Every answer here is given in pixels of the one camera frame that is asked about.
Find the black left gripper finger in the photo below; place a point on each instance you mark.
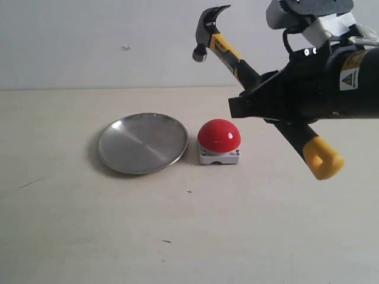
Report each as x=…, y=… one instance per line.
x=264, y=101

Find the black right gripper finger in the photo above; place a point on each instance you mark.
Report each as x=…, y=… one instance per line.
x=259, y=85

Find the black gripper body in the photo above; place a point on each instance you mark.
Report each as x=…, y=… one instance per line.
x=308, y=84

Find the red dome push button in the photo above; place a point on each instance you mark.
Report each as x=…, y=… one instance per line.
x=218, y=142

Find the black and yellow claw hammer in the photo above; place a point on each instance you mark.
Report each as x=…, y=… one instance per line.
x=322, y=160

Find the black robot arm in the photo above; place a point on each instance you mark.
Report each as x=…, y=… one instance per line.
x=357, y=73

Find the round stainless steel plate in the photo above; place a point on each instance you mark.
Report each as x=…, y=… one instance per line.
x=142, y=143

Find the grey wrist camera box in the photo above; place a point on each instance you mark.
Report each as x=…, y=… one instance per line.
x=286, y=14

